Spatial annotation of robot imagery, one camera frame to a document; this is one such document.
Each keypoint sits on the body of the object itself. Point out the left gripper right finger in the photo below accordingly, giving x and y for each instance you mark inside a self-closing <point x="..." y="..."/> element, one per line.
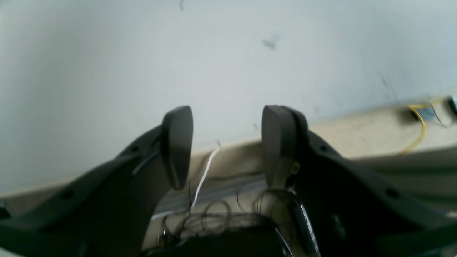
<point x="388" y="206"/>

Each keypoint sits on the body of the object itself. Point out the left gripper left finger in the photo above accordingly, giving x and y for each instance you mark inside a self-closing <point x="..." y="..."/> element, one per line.
<point x="106" y="212"/>

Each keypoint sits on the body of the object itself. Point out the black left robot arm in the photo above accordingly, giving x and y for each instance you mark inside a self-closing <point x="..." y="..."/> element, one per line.
<point x="261" y="240"/>

